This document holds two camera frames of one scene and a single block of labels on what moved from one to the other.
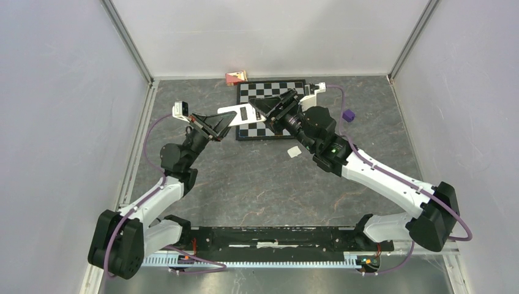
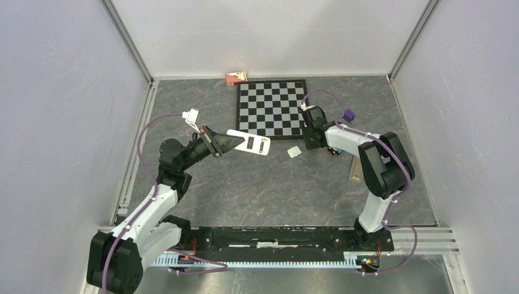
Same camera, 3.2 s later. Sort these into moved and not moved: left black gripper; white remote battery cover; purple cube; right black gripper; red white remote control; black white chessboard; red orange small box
Moved: left black gripper; red white remote control; right black gripper
Not moved: white remote battery cover; black white chessboard; purple cube; red orange small box
